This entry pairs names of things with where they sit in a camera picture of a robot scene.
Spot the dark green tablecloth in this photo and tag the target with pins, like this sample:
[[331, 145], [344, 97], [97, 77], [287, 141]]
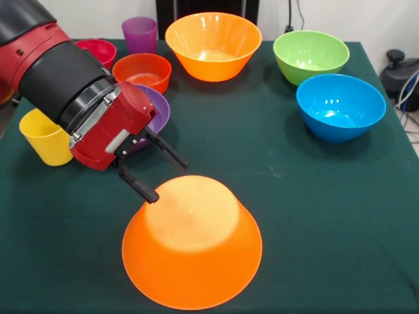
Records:
[[294, 196]]

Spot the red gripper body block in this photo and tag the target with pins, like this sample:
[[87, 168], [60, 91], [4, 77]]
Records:
[[111, 131]]

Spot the large orange bowl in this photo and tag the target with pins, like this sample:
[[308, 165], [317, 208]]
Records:
[[193, 261], [212, 36]]

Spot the grey pedestal foot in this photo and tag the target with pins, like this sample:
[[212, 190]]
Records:
[[399, 75]]

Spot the opaque blue bowl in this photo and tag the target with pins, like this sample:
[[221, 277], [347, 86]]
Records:
[[340, 98]]

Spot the pink bowl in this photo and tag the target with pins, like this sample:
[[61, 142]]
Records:
[[104, 52]]

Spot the yellow cup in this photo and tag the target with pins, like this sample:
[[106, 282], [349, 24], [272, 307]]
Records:
[[46, 147]]

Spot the purple cup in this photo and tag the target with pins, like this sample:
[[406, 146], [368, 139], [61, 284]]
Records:
[[139, 36]]

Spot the wide purple bowl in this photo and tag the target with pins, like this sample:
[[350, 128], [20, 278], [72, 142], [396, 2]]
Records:
[[160, 111]]

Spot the small red-orange bowl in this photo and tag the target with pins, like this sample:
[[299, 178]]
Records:
[[140, 68]]

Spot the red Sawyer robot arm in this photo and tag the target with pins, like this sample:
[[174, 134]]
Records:
[[55, 75]]

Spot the green bowl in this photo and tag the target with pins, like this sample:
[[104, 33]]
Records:
[[307, 52]]

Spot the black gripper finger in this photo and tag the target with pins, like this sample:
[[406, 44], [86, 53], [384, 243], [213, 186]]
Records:
[[167, 148], [140, 186]]

